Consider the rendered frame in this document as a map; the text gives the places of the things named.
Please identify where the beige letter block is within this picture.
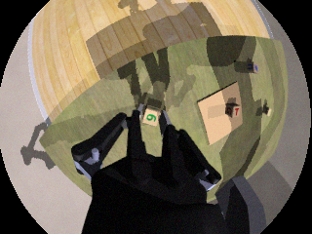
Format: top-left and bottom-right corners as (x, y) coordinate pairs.
(142, 105), (161, 126)
(247, 61), (258, 74)
(225, 102), (241, 118)
(262, 105), (271, 116)

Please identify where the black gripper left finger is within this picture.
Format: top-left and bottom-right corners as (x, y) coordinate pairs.
(71, 104), (152, 186)

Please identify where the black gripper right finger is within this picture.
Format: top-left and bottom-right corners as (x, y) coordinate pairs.
(159, 110), (221, 192)

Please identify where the tan square mat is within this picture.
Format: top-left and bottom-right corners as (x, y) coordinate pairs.
(197, 82), (243, 145)

